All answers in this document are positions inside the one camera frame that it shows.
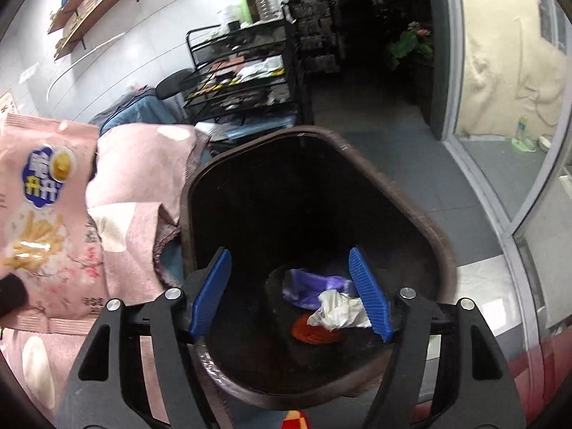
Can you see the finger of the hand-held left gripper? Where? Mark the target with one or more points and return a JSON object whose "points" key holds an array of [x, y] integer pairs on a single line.
{"points": [[12, 297]]}

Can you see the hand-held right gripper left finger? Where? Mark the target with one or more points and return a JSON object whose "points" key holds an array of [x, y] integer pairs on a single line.
{"points": [[210, 295]]}

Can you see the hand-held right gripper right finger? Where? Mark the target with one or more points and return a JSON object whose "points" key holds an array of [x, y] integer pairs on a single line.
{"points": [[371, 295]]}

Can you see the pink snack bag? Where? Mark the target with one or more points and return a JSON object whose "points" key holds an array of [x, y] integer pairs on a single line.
{"points": [[44, 214]]}

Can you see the brown plastic trash bin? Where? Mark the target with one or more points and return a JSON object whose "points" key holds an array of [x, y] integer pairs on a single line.
{"points": [[290, 187]]}

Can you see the white crumpled paper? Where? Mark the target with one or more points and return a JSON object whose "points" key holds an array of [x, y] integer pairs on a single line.
{"points": [[337, 310]]}

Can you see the purple plastic bag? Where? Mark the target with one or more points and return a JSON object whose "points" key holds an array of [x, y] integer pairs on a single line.
{"points": [[313, 286]]}

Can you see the orange round disc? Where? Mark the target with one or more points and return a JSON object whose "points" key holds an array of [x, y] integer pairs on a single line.
{"points": [[308, 330]]}

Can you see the pink patterned blanket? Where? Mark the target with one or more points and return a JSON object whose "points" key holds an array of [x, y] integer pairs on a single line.
{"points": [[134, 232]]}

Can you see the red yellow patterned item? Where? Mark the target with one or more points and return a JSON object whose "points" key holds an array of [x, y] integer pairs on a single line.
{"points": [[295, 420]]}

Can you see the blue plastic sheet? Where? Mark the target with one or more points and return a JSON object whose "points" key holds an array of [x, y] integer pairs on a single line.
{"points": [[250, 127]]}

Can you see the dark blue cloth pile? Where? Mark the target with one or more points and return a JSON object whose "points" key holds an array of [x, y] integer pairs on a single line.
{"points": [[138, 107]]}

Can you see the light green tray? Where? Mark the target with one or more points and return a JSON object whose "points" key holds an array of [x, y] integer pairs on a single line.
{"points": [[523, 146]]}

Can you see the black round chair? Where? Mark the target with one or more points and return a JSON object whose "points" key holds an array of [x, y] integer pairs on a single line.
{"points": [[174, 82]]}

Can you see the small clear green bottle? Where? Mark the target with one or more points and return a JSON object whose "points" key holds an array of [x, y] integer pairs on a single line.
{"points": [[522, 129]]}

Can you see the black mesh cart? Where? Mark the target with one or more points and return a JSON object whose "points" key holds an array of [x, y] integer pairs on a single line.
{"points": [[250, 67]]}

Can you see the white bowl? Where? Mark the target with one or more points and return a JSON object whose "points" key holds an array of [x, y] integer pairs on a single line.
{"points": [[545, 142]]}

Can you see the green potted plant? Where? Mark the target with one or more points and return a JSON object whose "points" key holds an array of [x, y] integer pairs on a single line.
{"points": [[409, 44]]}

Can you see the dark display rack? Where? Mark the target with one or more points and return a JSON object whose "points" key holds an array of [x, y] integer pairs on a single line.
{"points": [[319, 31]]}

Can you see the beige curtain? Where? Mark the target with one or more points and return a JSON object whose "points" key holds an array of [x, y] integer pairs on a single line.
{"points": [[500, 53]]}

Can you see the white bottle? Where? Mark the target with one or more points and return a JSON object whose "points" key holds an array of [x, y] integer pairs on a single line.
{"points": [[231, 6]]}

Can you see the wall poster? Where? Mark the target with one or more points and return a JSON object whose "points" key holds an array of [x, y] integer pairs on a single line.
{"points": [[10, 102]]}

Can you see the white curved wall pipe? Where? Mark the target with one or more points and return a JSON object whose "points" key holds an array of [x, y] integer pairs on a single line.
{"points": [[67, 65]]}

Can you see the grey glass door frame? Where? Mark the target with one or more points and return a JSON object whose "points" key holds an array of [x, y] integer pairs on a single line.
{"points": [[440, 53]]}

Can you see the long wooden wall shelf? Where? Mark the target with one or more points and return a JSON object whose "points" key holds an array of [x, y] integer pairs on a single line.
{"points": [[102, 9]]}

